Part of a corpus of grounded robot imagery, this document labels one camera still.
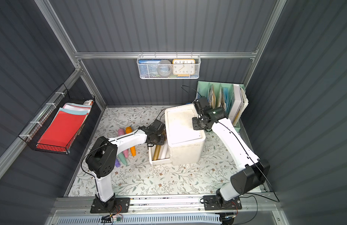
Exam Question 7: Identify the black wire side basket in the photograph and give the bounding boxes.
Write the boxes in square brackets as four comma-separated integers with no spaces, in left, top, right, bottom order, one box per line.
[19,86,95,155]

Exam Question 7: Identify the white vented cable duct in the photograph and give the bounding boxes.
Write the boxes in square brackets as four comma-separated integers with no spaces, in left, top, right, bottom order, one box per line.
[54,213,222,225]

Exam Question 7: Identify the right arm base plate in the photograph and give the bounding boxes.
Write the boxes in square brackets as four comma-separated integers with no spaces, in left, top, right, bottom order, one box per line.
[200,195,242,211]

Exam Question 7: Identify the orange toy microphone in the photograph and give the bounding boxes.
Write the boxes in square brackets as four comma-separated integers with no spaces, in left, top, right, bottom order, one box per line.
[124,127,136,158]

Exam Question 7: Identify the yellow alarm clock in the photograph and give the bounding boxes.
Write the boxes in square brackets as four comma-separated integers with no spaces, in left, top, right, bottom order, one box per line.
[172,59,196,77]

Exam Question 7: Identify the grey tape roll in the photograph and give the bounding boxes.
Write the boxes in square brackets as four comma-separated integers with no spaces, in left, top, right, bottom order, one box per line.
[157,60,172,77]

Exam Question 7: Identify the mint green file organizer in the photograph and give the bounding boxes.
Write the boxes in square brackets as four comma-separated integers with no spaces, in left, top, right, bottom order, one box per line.
[197,81,241,132]

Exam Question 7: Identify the white plastic drawer cabinet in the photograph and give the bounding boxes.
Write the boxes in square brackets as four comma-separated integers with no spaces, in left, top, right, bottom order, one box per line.
[165,104,206,166]

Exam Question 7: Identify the white wire wall basket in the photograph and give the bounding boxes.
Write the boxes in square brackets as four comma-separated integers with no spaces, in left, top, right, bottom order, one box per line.
[137,53,201,80]

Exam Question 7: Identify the pink toy microphone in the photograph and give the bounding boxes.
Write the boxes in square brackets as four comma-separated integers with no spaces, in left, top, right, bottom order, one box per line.
[118,128,128,158]

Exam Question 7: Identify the purple toy microphone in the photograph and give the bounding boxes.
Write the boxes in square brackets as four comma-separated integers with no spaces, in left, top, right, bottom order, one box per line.
[115,158,121,168]

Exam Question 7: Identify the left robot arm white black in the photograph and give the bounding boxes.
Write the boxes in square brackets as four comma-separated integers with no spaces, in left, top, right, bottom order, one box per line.
[85,120,165,203]

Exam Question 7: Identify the red paper folder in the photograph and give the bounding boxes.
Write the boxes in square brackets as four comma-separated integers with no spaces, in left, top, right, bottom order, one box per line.
[37,108,88,147]

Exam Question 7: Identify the blue box in basket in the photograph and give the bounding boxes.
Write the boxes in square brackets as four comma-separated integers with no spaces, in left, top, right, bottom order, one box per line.
[137,59,161,79]

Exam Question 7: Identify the mint green toy microphone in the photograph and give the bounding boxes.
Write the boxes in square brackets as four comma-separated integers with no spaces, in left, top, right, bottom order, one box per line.
[117,152,127,166]

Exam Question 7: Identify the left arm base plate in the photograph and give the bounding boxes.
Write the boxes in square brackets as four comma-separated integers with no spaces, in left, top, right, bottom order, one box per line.
[90,196,130,214]

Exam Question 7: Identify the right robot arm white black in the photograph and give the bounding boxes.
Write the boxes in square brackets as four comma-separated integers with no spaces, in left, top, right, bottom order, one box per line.
[192,98,270,202]

